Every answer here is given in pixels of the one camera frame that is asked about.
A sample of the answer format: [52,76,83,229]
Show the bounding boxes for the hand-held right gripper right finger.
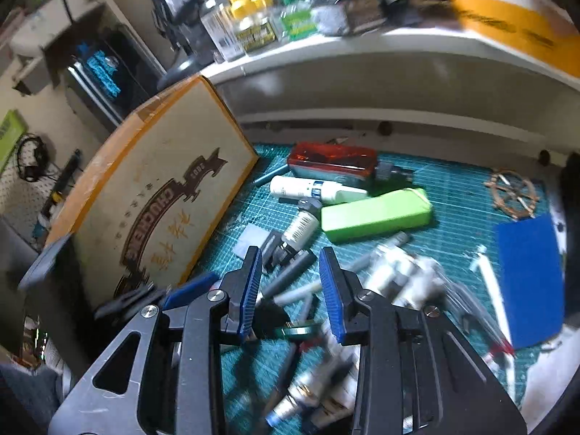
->
[318,247,529,435]

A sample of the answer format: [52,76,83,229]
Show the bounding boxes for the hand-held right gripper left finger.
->
[47,245,264,435]

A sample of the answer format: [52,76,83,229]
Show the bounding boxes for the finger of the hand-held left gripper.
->
[161,271,221,310]
[94,286,172,323]

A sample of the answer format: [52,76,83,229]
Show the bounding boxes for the dark jar with green lid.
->
[255,298,321,341]

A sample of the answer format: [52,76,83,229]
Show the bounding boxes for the white desktop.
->
[520,348,566,411]

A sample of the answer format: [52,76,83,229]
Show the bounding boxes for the small grey pad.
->
[235,225,269,255]

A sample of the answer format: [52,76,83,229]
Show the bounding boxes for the white pegboard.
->
[0,158,83,248]

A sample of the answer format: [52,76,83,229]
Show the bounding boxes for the green box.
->
[320,187,432,244]

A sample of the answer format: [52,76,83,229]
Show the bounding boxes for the silver marker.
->
[312,361,360,432]
[266,361,328,427]

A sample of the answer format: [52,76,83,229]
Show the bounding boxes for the black headphones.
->
[15,133,49,183]

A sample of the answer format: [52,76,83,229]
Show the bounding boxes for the wooden box with orange border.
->
[44,75,260,311]

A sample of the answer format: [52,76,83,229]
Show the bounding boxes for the white marker tube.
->
[269,175,369,206]

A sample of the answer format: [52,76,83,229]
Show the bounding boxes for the green sign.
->
[0,108,26,174]

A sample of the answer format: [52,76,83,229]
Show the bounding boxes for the red translucent box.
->
[287,142,378,191]

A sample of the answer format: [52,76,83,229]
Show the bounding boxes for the white pen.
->
[470,245,518,400]

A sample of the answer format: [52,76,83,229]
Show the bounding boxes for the green cutting mat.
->
[198,140,568,435]

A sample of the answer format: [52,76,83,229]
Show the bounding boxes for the red pen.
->
[446,281,517,365]

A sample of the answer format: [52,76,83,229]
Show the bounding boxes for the black computer case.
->
[62,26,169,131]

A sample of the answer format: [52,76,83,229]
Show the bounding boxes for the blue notebook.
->
[493,214,566,351]

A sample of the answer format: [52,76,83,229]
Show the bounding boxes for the wooden ship wheel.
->
[481,170,543,221]

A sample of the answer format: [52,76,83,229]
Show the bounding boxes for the grey white printer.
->
[8,0,115,97]

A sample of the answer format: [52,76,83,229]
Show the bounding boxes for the black desk lamp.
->
[130,0,203,92]

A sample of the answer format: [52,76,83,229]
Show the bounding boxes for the white shelf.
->
[198,22,580,146]

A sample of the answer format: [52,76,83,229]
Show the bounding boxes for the green cap bottle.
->
[273,0,319,40]

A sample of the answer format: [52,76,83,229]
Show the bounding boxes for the paper bucket with dog print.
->
[436,0,580,79]

